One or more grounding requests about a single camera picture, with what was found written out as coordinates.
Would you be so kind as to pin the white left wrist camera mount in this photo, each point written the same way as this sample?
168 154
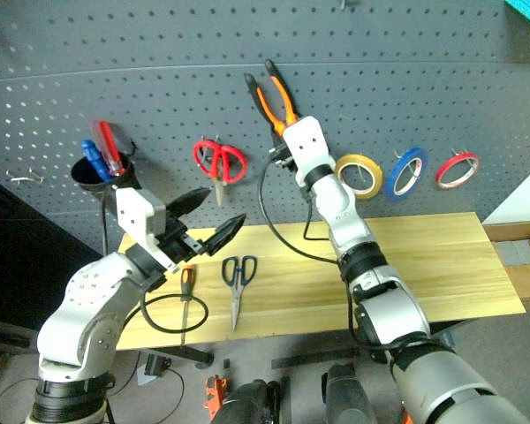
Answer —
134 209

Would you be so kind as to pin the black box on floor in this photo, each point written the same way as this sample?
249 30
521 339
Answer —
155 364

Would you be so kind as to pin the black pegboard cup holder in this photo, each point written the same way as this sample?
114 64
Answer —
86 176

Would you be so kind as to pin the dark rounded shape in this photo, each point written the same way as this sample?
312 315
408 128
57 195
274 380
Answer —
346 393
247 404

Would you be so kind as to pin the white board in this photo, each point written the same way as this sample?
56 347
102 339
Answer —
523 199

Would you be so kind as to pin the orange tool on floor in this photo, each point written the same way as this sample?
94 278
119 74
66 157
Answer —
214 395

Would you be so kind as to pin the black flat floor bar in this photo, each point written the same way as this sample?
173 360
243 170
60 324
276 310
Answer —
313 358

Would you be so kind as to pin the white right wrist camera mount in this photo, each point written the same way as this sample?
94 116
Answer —
307 141

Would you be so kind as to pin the blue tape roll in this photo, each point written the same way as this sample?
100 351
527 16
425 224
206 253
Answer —
395 176

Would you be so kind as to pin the brown cardboard box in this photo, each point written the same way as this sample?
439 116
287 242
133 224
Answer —
525 282

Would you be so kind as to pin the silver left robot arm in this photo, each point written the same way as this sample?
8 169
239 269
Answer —
88 305

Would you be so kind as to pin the empty metal pegboard hook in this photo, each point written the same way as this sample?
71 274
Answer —
26 178

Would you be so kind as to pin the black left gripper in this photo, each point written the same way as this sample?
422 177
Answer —
176 245

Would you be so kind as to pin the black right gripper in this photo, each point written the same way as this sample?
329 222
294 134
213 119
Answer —
283 156

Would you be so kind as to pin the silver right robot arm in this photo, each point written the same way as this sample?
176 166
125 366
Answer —
384 287

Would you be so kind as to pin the red tape roll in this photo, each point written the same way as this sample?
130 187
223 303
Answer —
446 170

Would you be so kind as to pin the grey pegboard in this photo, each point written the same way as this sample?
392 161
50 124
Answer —
380 66

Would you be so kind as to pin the yellow tape roll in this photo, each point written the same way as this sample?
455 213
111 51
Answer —
375 179

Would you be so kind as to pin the black table leg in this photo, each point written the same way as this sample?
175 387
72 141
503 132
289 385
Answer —
190 353

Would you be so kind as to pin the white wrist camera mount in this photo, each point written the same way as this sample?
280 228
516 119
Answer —
307 141
134 209

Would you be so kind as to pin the orange black pliers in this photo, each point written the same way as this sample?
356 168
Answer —
279 95

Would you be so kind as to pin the orange black screwdriver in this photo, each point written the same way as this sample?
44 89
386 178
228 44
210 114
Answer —
187 282

